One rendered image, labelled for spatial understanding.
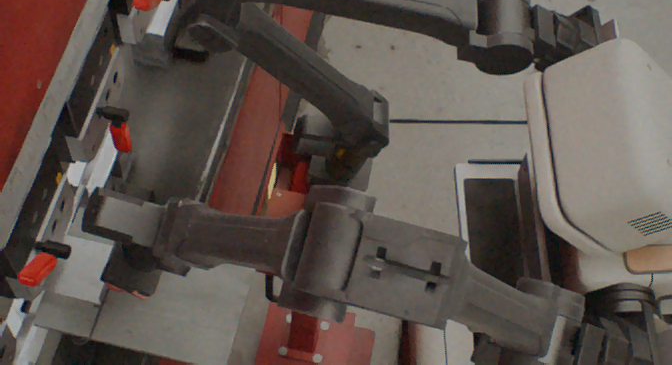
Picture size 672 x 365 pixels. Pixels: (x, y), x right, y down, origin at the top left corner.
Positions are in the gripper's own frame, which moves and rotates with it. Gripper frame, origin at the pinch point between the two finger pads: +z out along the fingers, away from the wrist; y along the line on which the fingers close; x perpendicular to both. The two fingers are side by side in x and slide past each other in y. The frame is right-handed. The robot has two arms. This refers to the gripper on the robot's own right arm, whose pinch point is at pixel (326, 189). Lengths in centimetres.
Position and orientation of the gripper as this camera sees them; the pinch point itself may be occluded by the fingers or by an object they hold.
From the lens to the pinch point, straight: 182.6
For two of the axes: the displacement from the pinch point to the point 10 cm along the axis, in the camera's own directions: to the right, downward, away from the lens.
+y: -9.4, -3.0, -1.6
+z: -2.9, 4.3, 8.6
